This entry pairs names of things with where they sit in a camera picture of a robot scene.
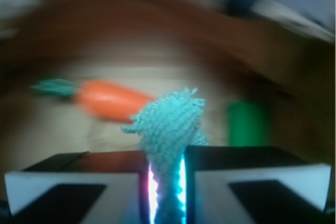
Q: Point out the green rectangular block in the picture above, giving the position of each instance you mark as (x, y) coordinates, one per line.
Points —
(248, 124)

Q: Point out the brown paper bag tray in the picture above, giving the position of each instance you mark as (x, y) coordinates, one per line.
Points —
(259, 55)

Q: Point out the light blue cloth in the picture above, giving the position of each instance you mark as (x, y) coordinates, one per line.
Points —
(166, 127)

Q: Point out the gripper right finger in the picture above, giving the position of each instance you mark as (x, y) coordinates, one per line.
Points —
(254, 185)

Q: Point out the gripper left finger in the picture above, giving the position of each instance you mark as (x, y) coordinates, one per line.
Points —
(103, 187)

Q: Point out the orange toy carrot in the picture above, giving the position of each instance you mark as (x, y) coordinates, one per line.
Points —
(100, 98)

